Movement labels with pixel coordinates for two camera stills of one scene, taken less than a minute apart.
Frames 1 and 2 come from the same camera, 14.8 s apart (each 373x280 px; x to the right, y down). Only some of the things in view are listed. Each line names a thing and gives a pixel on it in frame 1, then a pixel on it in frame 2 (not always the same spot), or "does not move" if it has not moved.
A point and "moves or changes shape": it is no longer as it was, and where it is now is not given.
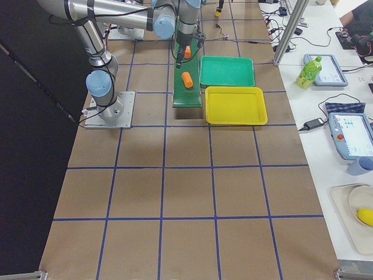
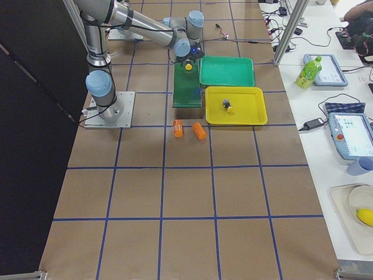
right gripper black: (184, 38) → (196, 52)
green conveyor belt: (184, 97) does not move
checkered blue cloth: (345, 107) does not move
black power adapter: (313, 123) does not move
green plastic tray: (227, 70) does not move
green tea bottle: (309, 73) does not move
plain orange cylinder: (187, 79) → (199, 130)
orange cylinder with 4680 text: (187, 53) moves or changes shape
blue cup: (363, 165) does not move
